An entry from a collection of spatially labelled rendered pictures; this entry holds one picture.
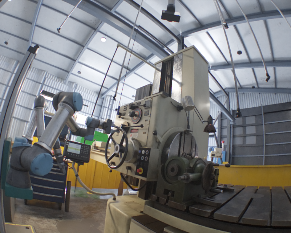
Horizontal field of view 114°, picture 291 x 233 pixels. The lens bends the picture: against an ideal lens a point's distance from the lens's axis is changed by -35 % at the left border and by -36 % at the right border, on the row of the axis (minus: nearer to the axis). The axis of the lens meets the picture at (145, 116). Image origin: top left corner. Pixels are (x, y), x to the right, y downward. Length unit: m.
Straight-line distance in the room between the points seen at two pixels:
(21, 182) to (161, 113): 1.23
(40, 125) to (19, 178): 0.59
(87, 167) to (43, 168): 3.30
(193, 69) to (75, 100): 1.74
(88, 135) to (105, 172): 3.09
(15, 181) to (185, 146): 1.39
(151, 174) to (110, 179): 3.24
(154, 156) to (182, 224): 0.57
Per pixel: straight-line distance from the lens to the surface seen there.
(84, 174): 4.00
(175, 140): 1.35
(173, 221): 0.96
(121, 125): 1.61
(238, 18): 8.65
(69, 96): 0.90
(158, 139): 1.28
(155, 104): 1.39
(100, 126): 1.24
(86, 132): 1.21
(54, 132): 0.79
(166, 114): 1.44
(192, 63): 2.28
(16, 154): 0.83
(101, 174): 4.18
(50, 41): 12.22
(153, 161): 1.16
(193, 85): 2.07
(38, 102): 1.34
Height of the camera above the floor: 1.27
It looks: 16 degrees up
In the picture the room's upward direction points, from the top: 8 degrees clockwise
